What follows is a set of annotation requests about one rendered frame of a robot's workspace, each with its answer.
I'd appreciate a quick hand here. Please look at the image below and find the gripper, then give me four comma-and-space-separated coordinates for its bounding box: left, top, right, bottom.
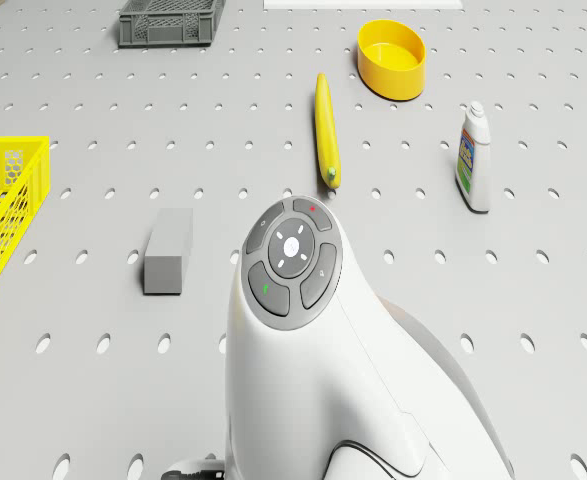
161, 452, 227, 480

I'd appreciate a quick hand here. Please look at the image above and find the grey cube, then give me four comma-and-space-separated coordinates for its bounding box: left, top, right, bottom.
142, 207, 195, 296

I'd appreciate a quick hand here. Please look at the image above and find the yellow basket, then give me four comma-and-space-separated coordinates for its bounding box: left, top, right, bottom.
0, 135, 51, 320

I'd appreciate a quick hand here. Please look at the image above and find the banana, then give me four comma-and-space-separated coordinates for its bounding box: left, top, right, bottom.
314, 72, 342, 191

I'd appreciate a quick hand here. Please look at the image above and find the small white bottle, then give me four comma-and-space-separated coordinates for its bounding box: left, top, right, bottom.
454, 100, 491, 214

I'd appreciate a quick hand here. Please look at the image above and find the dark grey basket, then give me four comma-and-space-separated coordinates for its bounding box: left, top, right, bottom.
118, 0, 227, 49

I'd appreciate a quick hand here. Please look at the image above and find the yellow bowl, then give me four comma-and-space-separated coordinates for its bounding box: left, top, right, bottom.
356, 18, 427, 102

